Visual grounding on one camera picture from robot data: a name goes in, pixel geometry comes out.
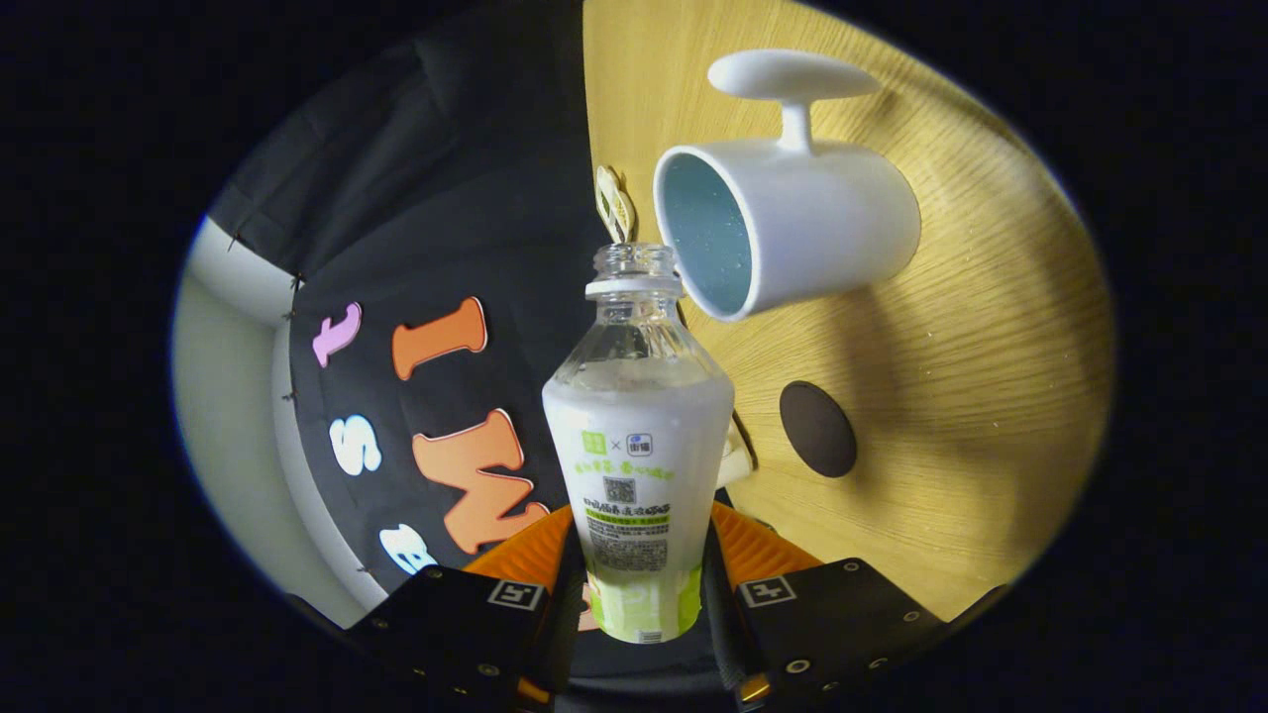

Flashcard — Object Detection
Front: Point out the row of small cloth clips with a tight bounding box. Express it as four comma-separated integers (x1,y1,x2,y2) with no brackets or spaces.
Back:
226,233,382,577

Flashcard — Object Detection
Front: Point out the black backdrop cloth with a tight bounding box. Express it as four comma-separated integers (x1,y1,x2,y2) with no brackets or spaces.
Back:
208,0,635,684

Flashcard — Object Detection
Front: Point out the small patterned glass holder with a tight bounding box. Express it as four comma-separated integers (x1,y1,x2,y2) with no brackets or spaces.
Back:
594,165,637,246

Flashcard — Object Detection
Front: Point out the clear juice bottle white label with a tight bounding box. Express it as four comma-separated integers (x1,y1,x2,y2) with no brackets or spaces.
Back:
541,244,735,645

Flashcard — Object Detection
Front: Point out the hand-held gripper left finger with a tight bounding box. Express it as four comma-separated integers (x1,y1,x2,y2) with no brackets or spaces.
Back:
342,505,595,713

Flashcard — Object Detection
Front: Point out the dark brown round coaster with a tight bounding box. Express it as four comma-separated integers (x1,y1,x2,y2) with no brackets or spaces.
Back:
779,380,859,479

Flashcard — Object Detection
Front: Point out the wooden table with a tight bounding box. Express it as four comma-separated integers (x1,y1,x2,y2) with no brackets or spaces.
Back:
582,0,1115,623

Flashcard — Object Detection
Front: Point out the white cup with handle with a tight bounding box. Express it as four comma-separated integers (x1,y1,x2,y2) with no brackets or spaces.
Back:
652,50,922,323

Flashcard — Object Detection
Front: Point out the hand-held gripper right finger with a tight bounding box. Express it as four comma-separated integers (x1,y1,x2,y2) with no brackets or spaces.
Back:
701,502,1002,713

